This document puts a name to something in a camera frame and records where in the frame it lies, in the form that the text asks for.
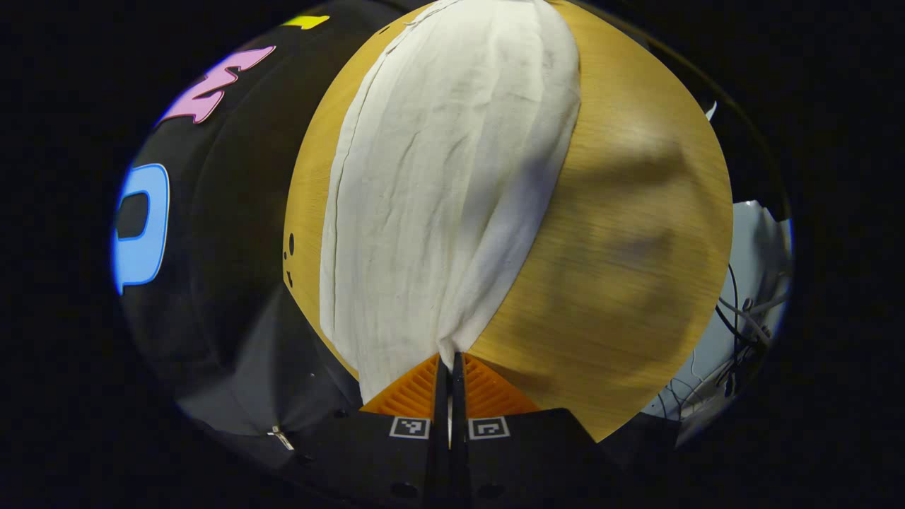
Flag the black backdrop cloth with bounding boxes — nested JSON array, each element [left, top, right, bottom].
[[112, 0, 439, 467]]

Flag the white jeans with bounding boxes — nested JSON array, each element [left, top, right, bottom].
[[318, 0, 583, 405]]

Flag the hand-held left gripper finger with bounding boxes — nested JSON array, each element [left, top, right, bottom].
[[452, 351, 637, 509], [297, 353, 451, 509]]

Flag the tangled black cables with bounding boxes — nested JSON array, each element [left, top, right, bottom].
[[714, 262, 780, 397]]

